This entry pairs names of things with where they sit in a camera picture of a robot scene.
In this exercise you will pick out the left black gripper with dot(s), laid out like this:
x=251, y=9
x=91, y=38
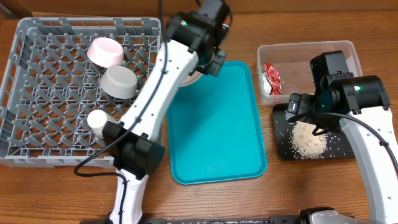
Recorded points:
x=216, y=68

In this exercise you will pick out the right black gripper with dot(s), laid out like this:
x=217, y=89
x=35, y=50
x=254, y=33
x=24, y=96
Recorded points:
x=296, y=106

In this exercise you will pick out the pile of white rice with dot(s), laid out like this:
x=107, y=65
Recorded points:
x=298, y=142

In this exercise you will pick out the white tissue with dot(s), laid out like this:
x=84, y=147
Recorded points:
x=266, y=85

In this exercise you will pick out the red snack wrapper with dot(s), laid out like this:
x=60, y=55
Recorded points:
x=273, y=78

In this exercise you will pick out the grey-green bowl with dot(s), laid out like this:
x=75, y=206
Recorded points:
x=119, y=82

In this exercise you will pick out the pink-white small bowl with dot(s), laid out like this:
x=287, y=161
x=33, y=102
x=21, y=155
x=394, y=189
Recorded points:
x=105, y=52

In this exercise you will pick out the white round plate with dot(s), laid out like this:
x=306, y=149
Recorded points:
x=189, y=79

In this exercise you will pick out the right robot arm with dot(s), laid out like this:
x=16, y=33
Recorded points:
x=360, y=108

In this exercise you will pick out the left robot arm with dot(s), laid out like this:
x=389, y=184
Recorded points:
x=190, y=44

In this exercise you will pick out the grey dishwasher rack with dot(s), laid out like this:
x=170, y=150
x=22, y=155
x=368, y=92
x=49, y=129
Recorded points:
x=50, y=86

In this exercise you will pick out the black rectangular tray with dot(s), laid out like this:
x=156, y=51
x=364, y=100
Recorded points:
x=278, y=117

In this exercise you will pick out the clear plastic bin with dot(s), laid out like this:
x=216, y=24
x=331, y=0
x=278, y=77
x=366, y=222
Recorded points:
x=293, y=63

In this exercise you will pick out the teal plastic tray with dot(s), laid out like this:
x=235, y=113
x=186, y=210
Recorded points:
x=214, y=129

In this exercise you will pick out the white cylindrical cup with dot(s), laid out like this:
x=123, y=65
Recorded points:
x=96, y=121

